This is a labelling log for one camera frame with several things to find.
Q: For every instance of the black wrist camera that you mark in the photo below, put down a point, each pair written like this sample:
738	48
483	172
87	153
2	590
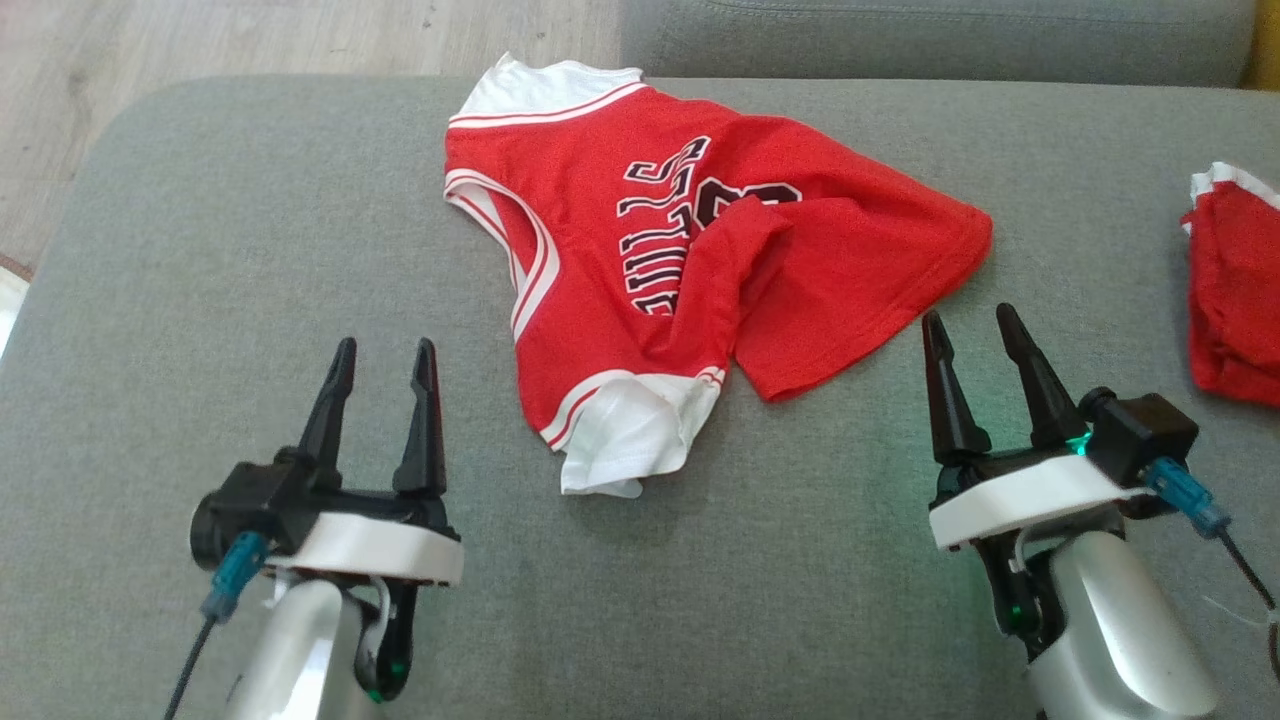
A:
1145	430
240	500

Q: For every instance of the yellow fabric surface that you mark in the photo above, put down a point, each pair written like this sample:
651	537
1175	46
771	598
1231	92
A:
1265	40

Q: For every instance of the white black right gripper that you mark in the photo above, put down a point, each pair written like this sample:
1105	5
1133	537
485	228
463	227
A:
1020	495

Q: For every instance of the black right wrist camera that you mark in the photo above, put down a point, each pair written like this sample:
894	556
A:
1145	430

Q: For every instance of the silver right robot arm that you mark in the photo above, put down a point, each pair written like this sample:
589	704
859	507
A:
1120	630

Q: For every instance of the red Bulls basketball shorts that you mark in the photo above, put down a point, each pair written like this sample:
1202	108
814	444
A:
1235	290

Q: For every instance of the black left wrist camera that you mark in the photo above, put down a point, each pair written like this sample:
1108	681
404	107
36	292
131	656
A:
240	500

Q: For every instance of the large grey sofa seat cushion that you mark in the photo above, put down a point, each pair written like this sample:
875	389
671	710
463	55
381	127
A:
700	600

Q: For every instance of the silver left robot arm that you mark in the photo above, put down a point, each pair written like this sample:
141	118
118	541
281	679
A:
295	660

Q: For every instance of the red Bulls basketball jersey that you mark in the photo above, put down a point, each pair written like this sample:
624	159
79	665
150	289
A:
620	330

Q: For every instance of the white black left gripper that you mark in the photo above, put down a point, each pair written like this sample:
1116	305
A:
370	540

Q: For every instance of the small grey sofa cushion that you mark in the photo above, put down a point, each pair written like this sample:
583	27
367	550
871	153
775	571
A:
900	45

